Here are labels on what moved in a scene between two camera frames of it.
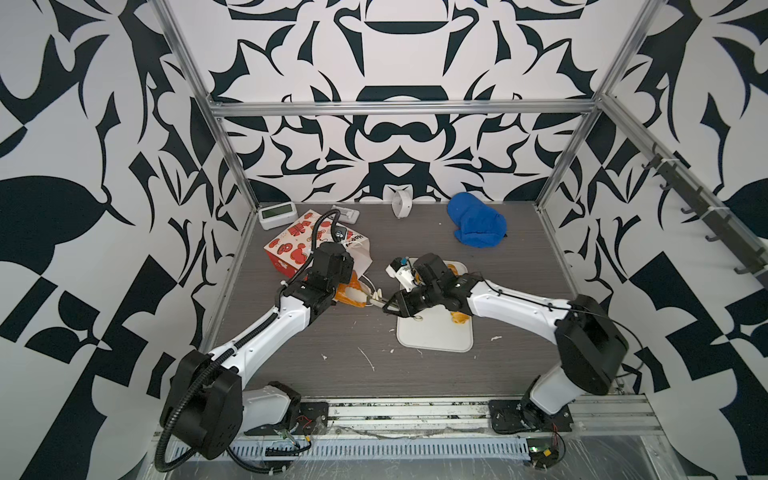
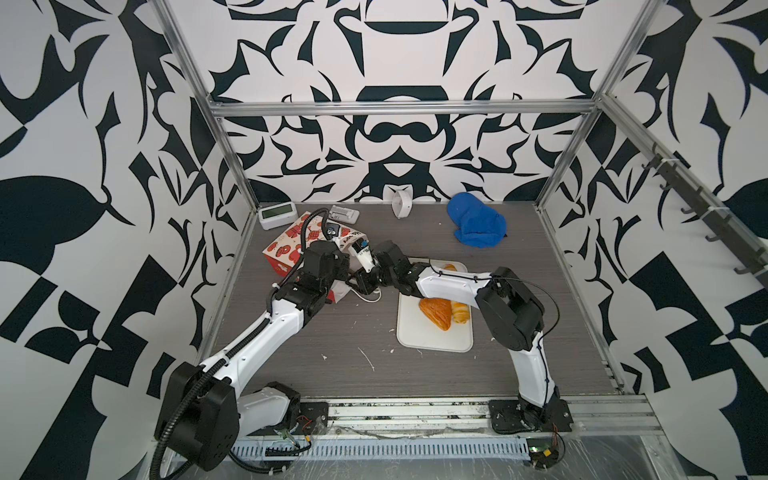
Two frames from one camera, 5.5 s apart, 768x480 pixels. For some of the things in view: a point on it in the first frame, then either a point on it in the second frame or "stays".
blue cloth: x=477 y=225 stays
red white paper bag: x=291 y=252 stays
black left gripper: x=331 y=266 stays
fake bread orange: x=459 y=318 stays
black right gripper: x=406 y=307 → x=364 y=282
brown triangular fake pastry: x=352 y=292 → x=438 y=310
